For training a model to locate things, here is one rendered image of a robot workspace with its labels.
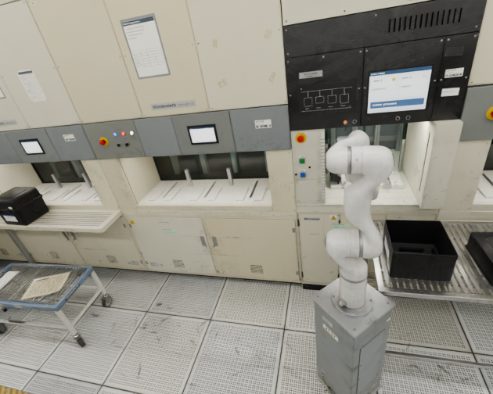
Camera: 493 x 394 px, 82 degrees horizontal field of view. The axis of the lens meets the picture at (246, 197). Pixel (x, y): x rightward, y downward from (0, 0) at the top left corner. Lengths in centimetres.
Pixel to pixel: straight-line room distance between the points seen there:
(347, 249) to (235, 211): 111
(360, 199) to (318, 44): 90
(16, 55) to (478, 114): 280
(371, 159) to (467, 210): 123
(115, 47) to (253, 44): 85
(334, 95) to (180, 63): 91
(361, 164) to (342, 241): 36
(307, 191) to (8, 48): 220
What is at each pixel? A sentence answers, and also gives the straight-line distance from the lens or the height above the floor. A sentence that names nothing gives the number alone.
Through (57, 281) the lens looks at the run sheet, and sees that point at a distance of 285.
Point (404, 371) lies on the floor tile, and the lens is 230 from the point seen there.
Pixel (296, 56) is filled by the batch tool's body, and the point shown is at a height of 180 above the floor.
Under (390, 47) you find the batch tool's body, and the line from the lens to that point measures 172.
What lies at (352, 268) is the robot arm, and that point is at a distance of 134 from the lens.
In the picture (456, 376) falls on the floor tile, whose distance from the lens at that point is 238.
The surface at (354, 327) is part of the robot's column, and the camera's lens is 148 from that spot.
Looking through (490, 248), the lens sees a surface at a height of 86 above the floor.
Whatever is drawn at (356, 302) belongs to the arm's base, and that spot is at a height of 82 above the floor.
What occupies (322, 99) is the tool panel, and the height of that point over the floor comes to 157.
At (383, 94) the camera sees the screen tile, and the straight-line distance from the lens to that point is 175.
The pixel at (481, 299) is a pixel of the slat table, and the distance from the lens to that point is 175.
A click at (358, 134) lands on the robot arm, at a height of 157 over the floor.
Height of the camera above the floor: 197
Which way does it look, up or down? 30 degrees down
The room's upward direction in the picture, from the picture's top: 10 degrees counter-clockwise
